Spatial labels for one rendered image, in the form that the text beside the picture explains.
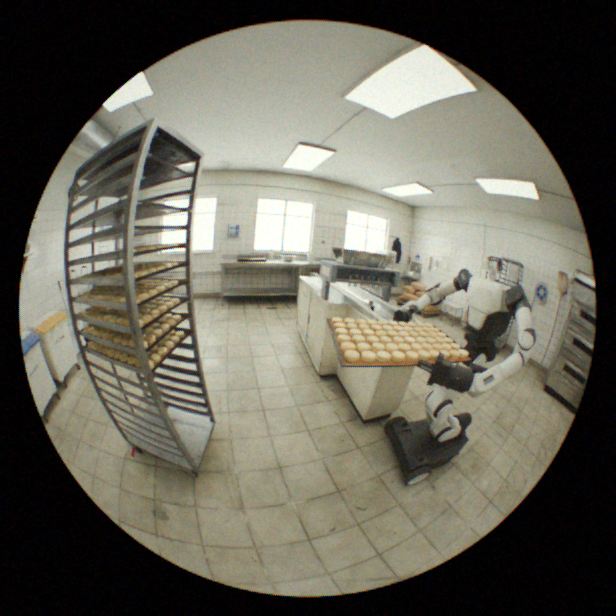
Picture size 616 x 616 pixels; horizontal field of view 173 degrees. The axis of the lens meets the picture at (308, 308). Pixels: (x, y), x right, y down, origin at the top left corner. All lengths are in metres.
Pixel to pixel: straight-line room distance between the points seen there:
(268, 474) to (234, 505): 0.35
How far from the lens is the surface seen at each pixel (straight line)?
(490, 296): 1.10
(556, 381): 4.25
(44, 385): 2.69
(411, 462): 1.51
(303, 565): 1.35
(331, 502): 1.44
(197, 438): 1.54
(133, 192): 0.74
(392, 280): 2.15
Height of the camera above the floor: 1.35
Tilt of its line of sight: 18 degrees down
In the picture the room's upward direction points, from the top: 5 degrees clockwise
